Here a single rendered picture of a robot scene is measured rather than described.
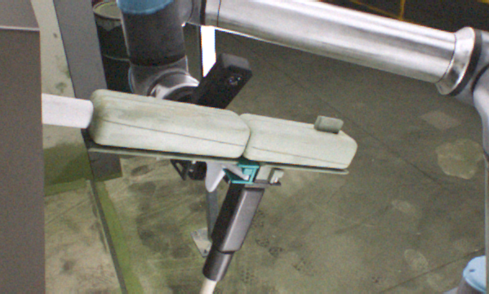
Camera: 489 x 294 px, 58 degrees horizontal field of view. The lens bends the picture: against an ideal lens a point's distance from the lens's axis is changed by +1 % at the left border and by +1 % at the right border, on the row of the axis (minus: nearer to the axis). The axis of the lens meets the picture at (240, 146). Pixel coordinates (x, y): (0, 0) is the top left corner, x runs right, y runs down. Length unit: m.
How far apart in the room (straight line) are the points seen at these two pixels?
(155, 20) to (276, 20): 0.21
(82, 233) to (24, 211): 2.26
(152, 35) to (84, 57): 1.93
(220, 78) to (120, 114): 0.20
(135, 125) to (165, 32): 0.31
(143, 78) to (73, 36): 1.86
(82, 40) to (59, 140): 0.61
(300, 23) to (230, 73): 0.25
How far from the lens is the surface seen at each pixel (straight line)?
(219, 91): 0.57
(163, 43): 0.68
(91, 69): 2.62
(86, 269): 2.37
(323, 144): 0.50
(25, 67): 0.26
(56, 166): 2.87
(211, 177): 0.51
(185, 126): 0.40
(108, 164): 2.92
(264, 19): 0.76
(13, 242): 0.32
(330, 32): 0.76
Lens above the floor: 1.71
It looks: 32 degrees down
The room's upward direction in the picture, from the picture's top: straight up
